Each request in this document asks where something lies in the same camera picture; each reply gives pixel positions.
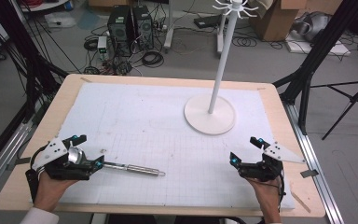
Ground person's right hand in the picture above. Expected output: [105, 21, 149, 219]
[246, 177, 282, 213]

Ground small black cable coil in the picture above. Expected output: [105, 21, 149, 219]
[83, 38, 99, 52]

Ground person's left hand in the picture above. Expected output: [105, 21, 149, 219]
[33, 172, 79, 213]

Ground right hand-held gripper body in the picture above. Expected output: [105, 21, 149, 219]
[238, 141, 307, 184]

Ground round white table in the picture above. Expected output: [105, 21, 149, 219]
[20, 0, 73, 13]

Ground coiled black cable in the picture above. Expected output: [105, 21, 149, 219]
[141, 50, 165, 68]

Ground thin black cable coil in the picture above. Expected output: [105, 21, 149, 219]
[232, 35, 258, 49]

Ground stainless steel ladle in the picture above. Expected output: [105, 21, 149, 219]
[67, 146, 167, 178]

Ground aluminium rail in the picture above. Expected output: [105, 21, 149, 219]
[283, 102, 345, 224]
[0, 120, 34, 203]

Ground black computer tower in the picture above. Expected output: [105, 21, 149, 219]
[132, 6, 155, 50]
[106, 6, 133, 58]

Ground flat cardboard box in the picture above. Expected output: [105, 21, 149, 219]
[88, 0, 129, 8]

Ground white flat board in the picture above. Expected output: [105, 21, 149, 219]
[284, 38, 352, 58]

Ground white gridded paper mat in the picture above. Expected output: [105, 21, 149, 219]
[57, 82, 296, 210]

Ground black metal stand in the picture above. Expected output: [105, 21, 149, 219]
[273, 0, 358, 136]
[0, 0, 70, 125]

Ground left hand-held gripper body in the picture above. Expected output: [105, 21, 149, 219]
[24, 135, 99, 203]

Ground grey bag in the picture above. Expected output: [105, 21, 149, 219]
[292, 11, 333, 43]

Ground grey tape strip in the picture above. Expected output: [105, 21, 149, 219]
[6, 157, 32, 171]
[299, 168, 320, 179]

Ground clear plastic bag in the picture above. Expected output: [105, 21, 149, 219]
[45, 12, 77, 29]

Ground flat black device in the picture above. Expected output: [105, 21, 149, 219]
[193, 14, 228, 30]

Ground small white power unit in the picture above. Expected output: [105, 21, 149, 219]
[97, 35, 109, 61]

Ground black tripod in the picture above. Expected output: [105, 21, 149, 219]
[310, 74, 358, 141]

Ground white hook rack stand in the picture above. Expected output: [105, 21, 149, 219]
[184, 0, 259, 135]

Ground white frame leg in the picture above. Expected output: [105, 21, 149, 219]
[163, 0, 175, 50]
[215, 15, 227, 54]

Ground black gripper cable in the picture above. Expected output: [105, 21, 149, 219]
[277, 174, 287, 213]
[28, 144, 49, 171]

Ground large cardboard box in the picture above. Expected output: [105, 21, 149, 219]
[250, 0, 344, 43]

